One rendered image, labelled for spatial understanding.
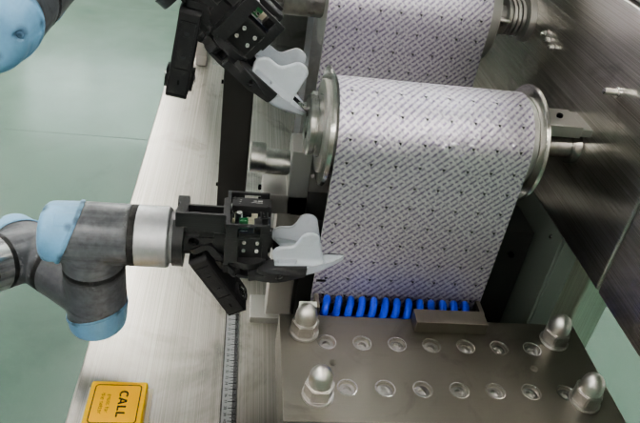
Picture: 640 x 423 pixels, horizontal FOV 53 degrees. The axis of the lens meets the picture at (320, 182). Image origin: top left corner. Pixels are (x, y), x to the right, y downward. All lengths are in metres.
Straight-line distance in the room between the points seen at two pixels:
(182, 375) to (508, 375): 0.43
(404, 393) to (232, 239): 0.27
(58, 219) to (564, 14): 0.71
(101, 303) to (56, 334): 1.42
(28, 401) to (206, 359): 1.21
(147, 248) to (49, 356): 1.45
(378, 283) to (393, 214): 0.11
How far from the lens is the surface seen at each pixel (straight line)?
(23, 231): 0.93
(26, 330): 2.30
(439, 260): 0.86
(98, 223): 0.78
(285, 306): 0.99
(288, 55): 0.79
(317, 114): 0.75
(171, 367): 0.94
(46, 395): 2.11
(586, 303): 1.20
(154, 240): 0.77
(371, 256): 0.83
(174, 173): 1.32
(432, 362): 0.82
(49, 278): 0.89
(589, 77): 0.89
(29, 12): 0.62
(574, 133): 0.85
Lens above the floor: 1.61
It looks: 32 degrees down
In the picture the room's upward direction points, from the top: 9 degrees clockwise
